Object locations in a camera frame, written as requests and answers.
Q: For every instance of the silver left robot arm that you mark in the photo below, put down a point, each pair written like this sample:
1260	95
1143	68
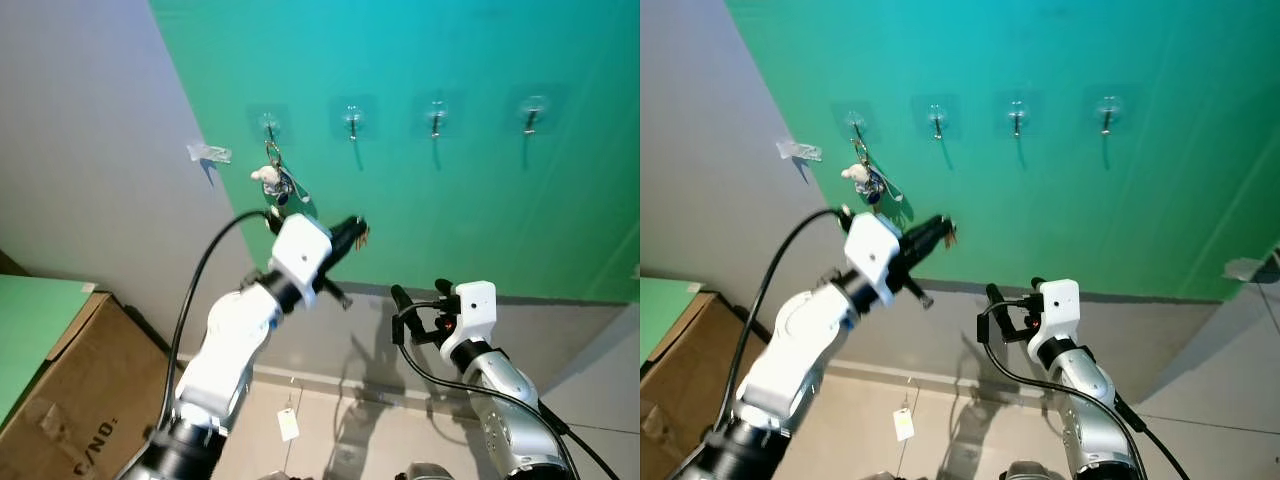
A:
225	350
795	350

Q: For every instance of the crumpled clear tape piece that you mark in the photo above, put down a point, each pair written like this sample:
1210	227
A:
208	152
1250	270
798	150

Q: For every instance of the green corrugated plastic sheet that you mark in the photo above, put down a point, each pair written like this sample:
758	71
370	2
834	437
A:
665	315
35	330

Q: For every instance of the brown cardboard box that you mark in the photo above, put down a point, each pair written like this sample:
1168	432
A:
680	420
90	400

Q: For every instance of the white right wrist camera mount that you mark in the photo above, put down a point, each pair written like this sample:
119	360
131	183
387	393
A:
475	310
1062	310

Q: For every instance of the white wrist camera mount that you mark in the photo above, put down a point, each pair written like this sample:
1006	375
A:
300	250
475	310
872	250
1062	310

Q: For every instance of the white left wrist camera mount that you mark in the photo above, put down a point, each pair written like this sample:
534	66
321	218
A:
300	250
872	250

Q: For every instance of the green wall panel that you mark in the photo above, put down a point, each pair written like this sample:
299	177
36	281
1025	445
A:
1100	200
480	200

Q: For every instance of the clear adhesive wall hook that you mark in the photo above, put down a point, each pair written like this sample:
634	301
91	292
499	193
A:
855	122
352	120
268	125
531	115
1107	115
936	120
436	118
1016	118

